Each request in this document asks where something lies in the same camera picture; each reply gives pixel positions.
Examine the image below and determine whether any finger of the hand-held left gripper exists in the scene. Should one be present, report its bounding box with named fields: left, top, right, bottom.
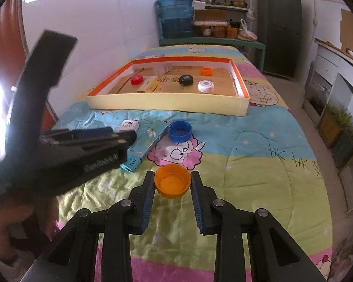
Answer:
left=40, top=131, right=137, bottom=149
left=51, top=126, right=114, bottom=137

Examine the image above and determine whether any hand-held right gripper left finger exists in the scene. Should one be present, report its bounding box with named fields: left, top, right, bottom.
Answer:
left=24, top=170, right=155, bottom=282

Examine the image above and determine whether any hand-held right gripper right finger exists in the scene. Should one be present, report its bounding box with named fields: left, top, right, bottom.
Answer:
left=191, top=170, right=327, bottom=282

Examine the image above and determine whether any white printed carton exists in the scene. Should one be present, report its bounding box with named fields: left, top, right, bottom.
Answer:
left=114, top=119, right=140, bottom=133

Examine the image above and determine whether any large orange bottle cap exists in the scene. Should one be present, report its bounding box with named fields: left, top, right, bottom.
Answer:
left=154, top=164, right=192, bottom=199

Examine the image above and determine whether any orange rimmed cardboard box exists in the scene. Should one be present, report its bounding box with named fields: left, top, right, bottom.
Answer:
left=86, top=58, right=250, bottom=117

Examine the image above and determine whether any small gold carton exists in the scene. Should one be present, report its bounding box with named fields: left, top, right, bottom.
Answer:
left=137, top=76, right=160, bottom=93

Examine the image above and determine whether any white bottle cap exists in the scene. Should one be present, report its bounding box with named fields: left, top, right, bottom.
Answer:
left=198, top=80, right=215, bottom=93

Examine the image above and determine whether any person's left forearm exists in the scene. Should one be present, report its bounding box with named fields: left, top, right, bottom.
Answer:
left=0, top=195, right=58, bottom=259

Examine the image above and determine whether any light blue carton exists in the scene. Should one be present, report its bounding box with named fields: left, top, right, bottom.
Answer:
left=120, top=120, right=169, bottom=173

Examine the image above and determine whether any blue bottle cap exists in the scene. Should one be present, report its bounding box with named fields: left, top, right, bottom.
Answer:
left=168, top=120, right=193, bottom=143

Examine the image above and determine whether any colourful cartoon printed blanket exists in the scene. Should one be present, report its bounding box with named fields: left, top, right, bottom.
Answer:
left=32, top=45, right=333, bottom=282

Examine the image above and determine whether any blue water jug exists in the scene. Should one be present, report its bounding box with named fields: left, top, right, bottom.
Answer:
left=156, top=0, right=195, bottom=39

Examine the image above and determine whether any brown wooden door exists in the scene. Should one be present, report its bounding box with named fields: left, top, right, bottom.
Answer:
left=0, top=0, right=59, bottom=124

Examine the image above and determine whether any brown cardboard carton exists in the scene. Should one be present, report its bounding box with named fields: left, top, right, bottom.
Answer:
left=194, top=9, right=227, bottom=22

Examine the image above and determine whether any green plant box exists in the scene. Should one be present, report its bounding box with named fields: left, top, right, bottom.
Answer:
left=323, top=103, right=353, bottom=149

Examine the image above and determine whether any white plastic bag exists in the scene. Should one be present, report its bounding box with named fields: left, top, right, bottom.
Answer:
left=238, top=19, right=258, bottom=41

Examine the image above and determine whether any grey kitchen counter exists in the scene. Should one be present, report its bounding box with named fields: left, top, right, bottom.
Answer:
left=304, top=38, right=353, bottom=161

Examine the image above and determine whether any dark refrigerator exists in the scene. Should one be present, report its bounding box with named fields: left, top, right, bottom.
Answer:
left=257, top=0, right=303, bottom=78

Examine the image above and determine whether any cardboard wall sheet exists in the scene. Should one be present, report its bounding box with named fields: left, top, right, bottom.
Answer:
left=340, top=9, right=353, bottom=46

